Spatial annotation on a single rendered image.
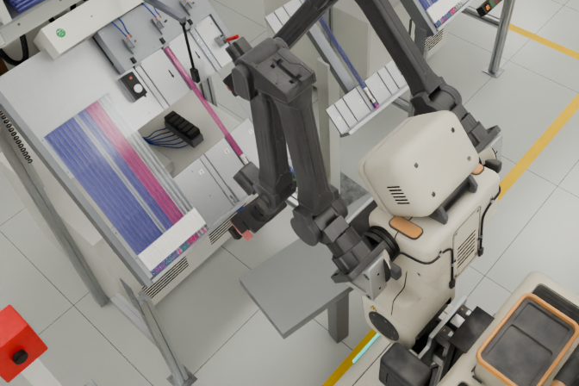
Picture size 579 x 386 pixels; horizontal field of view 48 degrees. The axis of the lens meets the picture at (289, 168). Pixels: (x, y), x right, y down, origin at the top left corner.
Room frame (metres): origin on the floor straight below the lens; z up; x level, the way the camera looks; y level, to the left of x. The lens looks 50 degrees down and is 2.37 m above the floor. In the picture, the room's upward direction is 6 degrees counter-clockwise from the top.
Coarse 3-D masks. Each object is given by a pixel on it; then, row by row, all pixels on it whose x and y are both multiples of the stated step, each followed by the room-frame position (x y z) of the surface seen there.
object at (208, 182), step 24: (216, 144) 1.38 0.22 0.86; (240, 144) 1.40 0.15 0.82; (192, 168) 1.30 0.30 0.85; (216, 168) 1.32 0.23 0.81; (240, 168) 1.34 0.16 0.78; (192, 192) 1.24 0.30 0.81; (216, 192) 1.26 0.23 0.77; (240, 192) 1.28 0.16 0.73; (216, 216) 1.20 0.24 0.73; (120, 240) 1.07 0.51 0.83
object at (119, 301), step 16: (0, 0) 1.38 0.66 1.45; (48, 0) 1.47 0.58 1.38; (0, 16) 1.37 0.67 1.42; (16, 16) 1.40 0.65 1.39; (0, 32) 1.40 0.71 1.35; (176, 128) 1.66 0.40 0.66; (192, 128) 1.63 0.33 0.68; (160, 144) 1.61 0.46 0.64; (176, 144) 1.59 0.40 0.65; (192, 144) 1.59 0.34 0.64; (160, 160) 1.51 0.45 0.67; (128, 288) 0.96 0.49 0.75; (128, 304) 1.15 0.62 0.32; (128, 320) 1.11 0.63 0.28; (176, 384) 0.97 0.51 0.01
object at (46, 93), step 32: (32, 64) 1.42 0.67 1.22; (64, 64) 1.44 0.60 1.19; (96, 64) 1.47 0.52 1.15; (160, 64) 1.53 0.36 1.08; (224, 64) 1.60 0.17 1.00; (32, 96) 1.34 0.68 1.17; (64, 96) 1.37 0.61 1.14; (96, 96) 1.39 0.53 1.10; (128, 96) 1.42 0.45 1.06; (160, 96) 1.45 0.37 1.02; (32, 128) 1.27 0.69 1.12
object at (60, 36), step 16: (96, 0) 1.55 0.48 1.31; (112, 0) 1.57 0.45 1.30; (128, 0) 1.59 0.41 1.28; (64, 16) 1.49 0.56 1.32; (80, 16) 1.50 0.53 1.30; (96, 16) 1.52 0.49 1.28; (112, 16) 1.53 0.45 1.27; (48, 32) 1.44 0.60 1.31; (64, 32) 1.45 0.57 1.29; (80, 32) 1.47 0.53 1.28; (48, 48) 1.44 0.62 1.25; (64, 48) 1.42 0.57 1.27
